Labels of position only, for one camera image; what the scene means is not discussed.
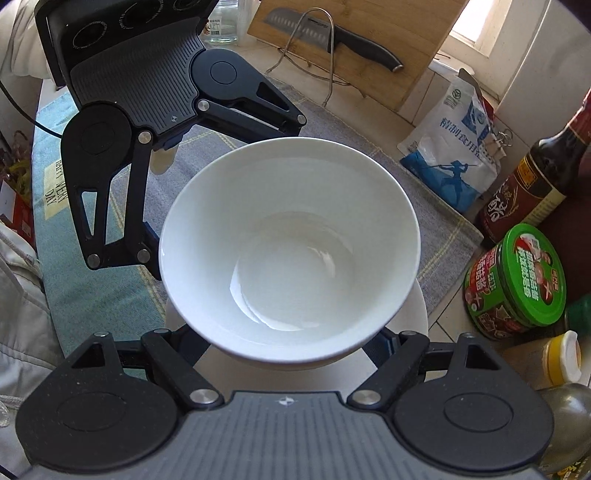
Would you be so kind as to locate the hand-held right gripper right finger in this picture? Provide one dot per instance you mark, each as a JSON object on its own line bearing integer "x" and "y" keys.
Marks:
{"x": 383, "y": 346}

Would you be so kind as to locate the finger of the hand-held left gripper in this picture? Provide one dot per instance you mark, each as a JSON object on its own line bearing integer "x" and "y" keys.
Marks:
{"x": 277, "y": 117}
{"x": 148, "y": 244}

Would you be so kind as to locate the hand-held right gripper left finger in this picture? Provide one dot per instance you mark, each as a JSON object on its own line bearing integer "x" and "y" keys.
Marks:
{"x": 171, "y": 355}

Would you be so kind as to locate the white fruit print plate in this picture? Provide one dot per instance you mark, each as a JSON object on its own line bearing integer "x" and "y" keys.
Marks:
{"x": 277, "y": 381}

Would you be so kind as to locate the grey checked table cloth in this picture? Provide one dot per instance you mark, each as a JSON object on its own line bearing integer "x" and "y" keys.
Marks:
{"x": 369, "y": 152}

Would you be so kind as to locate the glass jar with label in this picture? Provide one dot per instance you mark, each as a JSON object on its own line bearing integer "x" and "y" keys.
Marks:
{"x": 226, "y": 27}

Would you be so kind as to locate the red cardboard box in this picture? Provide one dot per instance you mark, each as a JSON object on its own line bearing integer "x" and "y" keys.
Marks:
{"x": 16, "y": 217}

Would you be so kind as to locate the person's white jacket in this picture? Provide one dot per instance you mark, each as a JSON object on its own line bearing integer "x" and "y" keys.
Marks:
{"x": 23, "y": 323}

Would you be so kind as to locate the green lid sauce jar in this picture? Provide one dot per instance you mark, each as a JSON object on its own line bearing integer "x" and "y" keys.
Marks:
{"x": 521, "y": 277}

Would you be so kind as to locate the bamboo cutting board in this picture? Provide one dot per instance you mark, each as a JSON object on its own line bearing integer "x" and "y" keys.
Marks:
{"x": 406, "y": 27}

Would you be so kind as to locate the yellow lid spice jar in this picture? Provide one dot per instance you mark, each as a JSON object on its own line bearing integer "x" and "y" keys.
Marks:
{"x": 561, "y": 357}

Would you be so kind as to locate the white blue salt bag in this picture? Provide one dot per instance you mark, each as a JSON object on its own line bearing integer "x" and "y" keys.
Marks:
{"x": 452, "y": 152}

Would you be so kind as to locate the dark green lid spice jar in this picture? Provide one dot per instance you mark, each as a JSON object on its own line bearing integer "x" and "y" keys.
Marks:
{"x": 581, "y": 316}

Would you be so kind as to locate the red cap glass bottle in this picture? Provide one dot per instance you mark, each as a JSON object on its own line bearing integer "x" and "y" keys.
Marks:
{"x": 568, "y": 424}

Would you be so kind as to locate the dark vinegar bottle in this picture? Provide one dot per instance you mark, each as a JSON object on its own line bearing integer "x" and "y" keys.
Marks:
{"x": 531, "y": 184}

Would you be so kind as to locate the metal binder clip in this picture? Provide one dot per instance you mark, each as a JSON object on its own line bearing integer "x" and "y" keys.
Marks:
{"x": 501, "y": 143}

